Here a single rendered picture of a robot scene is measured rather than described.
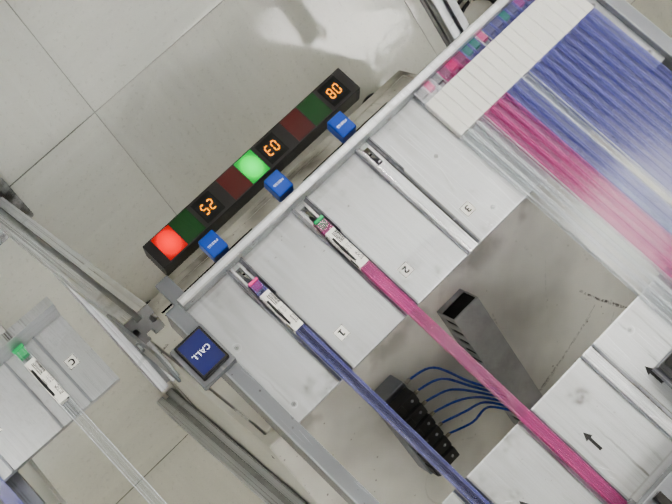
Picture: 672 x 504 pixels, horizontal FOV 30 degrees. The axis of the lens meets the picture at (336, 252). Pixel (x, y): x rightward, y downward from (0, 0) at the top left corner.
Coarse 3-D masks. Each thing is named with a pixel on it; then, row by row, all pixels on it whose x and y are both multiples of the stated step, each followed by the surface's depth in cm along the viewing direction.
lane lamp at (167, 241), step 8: (160, 232) 153; (168, 232) 153; (152, 240) 153; (160, 240) 153; (168, 240) 153; (176, 240) 153; (160, 248) 152; (168, 248) 152; (176, 248) 152; (168, 256) 152
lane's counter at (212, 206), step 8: (208, 192) 155; (200, 200) 154; (208, 200) 154; (216, 200) 154; (192, 208) 154; (200, 208) 154; (208, 208) 154; (216, 208) 154; (224, 208) 154; (208, 216) 154
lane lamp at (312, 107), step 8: (312, 96) 159; (304, 104) 158; (312, 104) 158; (320, 104) 158; (304, 112) 158; (312, 112) 158; (320, 112) 158; (328, 112) 158; (312, 120) 158; (320, 120) 158
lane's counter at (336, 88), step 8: (328, 80) 159; (336, 80) 159; (320, 88) 159; (328, 88) 159; (336, 88) 159; (344, 88) 159; (328, 96) 159; (336, 96) 159; (344, 96) 159; (336, 104) 158
